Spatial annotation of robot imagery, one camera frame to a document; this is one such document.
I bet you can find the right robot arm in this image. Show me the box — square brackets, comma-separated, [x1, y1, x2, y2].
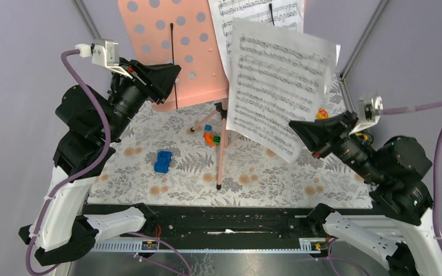
[289, 112, 442, 275]

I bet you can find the sheet music page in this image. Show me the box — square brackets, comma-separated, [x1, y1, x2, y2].
[207, 0, 306, 83]
[226, 18, 339, 163]

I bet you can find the grey slotted cable duct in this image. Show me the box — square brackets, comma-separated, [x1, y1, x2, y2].
[91, 236, 323, 254]

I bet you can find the orange curved toy piece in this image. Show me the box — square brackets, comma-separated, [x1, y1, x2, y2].
[204, 133, 217, 147]

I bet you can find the green toy brick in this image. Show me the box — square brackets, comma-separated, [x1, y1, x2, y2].
[212, 136, 221, 145]

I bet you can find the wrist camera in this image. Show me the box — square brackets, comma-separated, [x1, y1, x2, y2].
[350, 93, 383, 135]
[75, 39, 132, 79]

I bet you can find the light blue toy brick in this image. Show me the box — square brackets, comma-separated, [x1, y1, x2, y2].
[204, 124, 212, 133]

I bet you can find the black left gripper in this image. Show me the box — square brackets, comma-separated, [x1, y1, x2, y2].
[102, 57, 184, 140]

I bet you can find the floral patterned table mat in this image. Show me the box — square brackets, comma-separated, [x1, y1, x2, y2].
[87, 102, 371, 208]

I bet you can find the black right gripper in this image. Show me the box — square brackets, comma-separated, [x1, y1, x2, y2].
[286, 108, 384, 183]

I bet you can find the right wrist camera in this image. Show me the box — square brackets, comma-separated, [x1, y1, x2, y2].
[350, 93, 383, 135]

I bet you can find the blue toy car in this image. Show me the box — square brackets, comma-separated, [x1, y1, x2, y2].
[154, 151, 172, 174]

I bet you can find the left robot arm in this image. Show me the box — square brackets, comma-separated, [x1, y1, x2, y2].
[18, 56, 181, 269]

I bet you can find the pink music stand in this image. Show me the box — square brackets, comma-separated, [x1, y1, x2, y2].
[117, 0, 233, 190]

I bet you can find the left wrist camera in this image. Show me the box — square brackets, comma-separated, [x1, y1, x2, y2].
[75, 39, 132, 79]

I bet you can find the yellow flower toy block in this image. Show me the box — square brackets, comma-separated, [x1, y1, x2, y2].
[316, 108, 329, 120]

